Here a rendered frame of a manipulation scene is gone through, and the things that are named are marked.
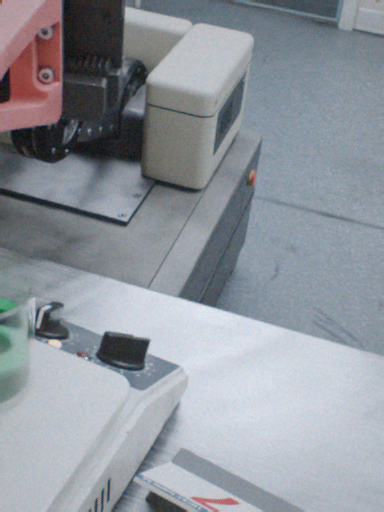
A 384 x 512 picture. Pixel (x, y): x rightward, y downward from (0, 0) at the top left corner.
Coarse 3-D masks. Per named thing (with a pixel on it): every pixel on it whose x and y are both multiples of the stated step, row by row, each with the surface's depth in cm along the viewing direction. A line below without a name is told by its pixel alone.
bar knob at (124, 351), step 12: (108, 336) 48; (120, 336) 48; (132, 336) 49; (144, 336) 50; (108, 348) 48; (120, 348) 49; (132, 348) 49; (144, 348) 49; (108, 360) 48; (120, 360) 48; (132, 360) 49; (144, 360) 50
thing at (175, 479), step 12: (168, 468) 47; (156, 480) 44; (168, 480) 45; (180, 480) 46; (192, 480) 47; (180, 492) 44; (192, 492) 45; (204, 492) 45; (216, 492) 46; (204, 504) 43; (216, 504) 44; (228, 504) 45; (240, 504) 46
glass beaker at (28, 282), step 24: (0, 264) 40; (24, 264) 39; (0, 288) 41; (24, 288) 39; (24, 312) 37; (0, 336) 37; (24, 336) 38; (0, 360) 38; (24, 360) 39; (0, 384) 39; (24, 384) 40; (0, 408) 40
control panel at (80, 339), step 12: (72, 324) 54; (36, 336) 49; (72, 336) 51; (84, 336) 52; (96, 336) 53; (60, 348) 48; (72, 348) 49; (84, 348) 50; (96, 348) 50; (96, 360) 48; (156, 360) 52; (120, 372) 47; (132, 372) 48; (144, 372) 48; (156, 372) 49; (168, 372) 50; (132, 384) 46; (144, 384) 46
